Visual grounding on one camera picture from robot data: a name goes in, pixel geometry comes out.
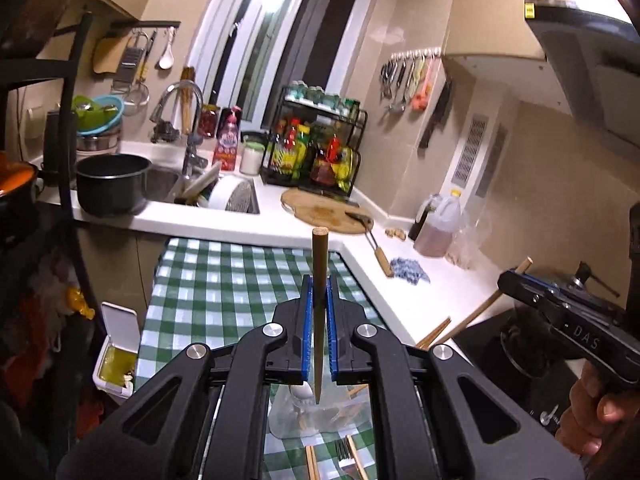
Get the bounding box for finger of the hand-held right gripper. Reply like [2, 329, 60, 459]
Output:
[522, 276, 587, 307]
[497, 270, 568, 323]

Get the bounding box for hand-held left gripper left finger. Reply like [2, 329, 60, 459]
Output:
[55, 275, 316, 480]

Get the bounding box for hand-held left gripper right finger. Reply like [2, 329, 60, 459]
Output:
[325, 276, 586, 480]

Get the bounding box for clear plastic container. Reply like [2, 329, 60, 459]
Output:
[267, 382, 373, 440]

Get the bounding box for row of hanging kitchen utensils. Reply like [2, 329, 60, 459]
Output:
[379, 52, 433, 113]

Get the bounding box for person's right hand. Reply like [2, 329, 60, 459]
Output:
[555, 360, 640, 461]

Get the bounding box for clear plastic bag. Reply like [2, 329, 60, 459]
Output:
[447, 205, 488, 268]

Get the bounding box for black gas stove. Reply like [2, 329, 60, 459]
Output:
[452, 305, 591, 436]

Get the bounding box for cooking oil jug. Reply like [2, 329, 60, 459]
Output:
[412, 189, 463, 258]

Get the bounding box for blue dish cloth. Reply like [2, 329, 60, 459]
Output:
[389, 256, 432, 286]

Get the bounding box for green checked tablecloth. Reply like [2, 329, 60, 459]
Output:
[135, 237, 391, 480]

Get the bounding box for round wooden cutting board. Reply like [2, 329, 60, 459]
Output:
[280, 187, 375, 236]

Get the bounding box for white plate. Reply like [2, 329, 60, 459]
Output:
[207, 172, 246, 211]

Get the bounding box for white jar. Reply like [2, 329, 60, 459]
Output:
[239, 140, 265, 176]

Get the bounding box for row of sauce bottles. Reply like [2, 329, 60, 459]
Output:
[270, 117, 361, 191]

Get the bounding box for white trash bin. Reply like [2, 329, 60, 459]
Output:
[92, 301, 140, 401]

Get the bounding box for hanging cleaver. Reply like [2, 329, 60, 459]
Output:
[417, 75, 456, 150]

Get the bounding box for pink dish soap bottle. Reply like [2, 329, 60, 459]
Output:
[212, 107, 243, 173]

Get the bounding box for kitchen sink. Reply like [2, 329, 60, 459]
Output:
[142, 165, 261, 216]

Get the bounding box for yellow plastic bag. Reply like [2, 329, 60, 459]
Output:
[65, 285, 96, 321]

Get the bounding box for range hood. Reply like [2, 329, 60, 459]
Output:
[522, 0, 640, 146]

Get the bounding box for red jar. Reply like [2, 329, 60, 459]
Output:
[197, 104, 221, 140]

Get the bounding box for row of spice jars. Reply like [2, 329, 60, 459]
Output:
[287, 80, 361, 116]

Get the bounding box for black cooking pot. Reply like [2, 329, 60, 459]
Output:
[75, 154, 152, 218]

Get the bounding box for chrome kitchen faucet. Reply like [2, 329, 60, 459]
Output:
[150, 80, 208, 178]

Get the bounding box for upright chopstick bundle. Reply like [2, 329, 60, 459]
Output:
[179, 66, 197, 133]

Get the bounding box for blue and green bowls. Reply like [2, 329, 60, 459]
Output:
[75, 95, 125, 137]

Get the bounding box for window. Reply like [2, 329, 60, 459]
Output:
[187, 0, 381, 131]

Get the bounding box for white ladle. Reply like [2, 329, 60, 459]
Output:
[155, 27, 176, 71]

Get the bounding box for green colander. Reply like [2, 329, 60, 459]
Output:
[71, 95, 118, 128]

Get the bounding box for dark cylindrical canister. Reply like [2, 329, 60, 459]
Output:
[42, 110, 77, 176]

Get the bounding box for metal grater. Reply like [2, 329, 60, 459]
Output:
[111, 32, 151, 93]

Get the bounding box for black pot with orange lid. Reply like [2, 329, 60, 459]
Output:
[0, 152, 43, 221]

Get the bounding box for black shelf rack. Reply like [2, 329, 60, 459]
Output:
[0, 10, 96, 311]

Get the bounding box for hanging wooden cutting board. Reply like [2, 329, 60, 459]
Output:
[92, 32, 136, 76]

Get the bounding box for knife with wooden handle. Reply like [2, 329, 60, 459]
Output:
[345, 210, 393, 278]

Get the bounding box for fork with white handle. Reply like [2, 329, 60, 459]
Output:
[334, 439, 363, 480]

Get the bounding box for wall vent grille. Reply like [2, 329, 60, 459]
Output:
[475, 122, 508, 198]
[450, 114, 491, 186]

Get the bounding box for black wire spice rack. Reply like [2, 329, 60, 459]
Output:
[260, 85, 368, 196]

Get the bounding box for wire strainer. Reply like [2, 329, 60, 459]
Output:
[122, 80, 151, 117]

